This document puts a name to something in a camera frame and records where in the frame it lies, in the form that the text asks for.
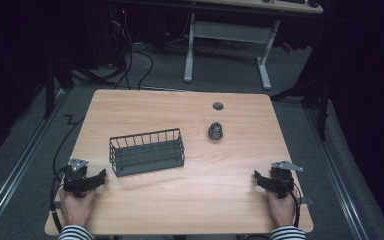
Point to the dark pine cone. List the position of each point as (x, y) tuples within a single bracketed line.
[(215, 131)]

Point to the white-legged wooden desk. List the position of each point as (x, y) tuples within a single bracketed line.
[(228, 32)]

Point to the black computer mouse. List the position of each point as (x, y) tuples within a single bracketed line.
[(313, 3)]

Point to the metal floor rail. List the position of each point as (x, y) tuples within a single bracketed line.
[(338, 180), (16, 173)]

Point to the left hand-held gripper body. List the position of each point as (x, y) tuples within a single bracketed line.
[(76, 173)]

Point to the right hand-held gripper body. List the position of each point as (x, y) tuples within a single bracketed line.
[(282, 176)]

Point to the person's right hand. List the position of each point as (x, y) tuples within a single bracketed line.
[(281, 210)]

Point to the red object under desk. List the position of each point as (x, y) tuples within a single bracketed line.
[(287, 47)]

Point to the black metal stand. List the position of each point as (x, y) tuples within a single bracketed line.
[(322, 110), (49, 90)]

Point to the person's left hand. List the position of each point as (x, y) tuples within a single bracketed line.
[(76, 206)]

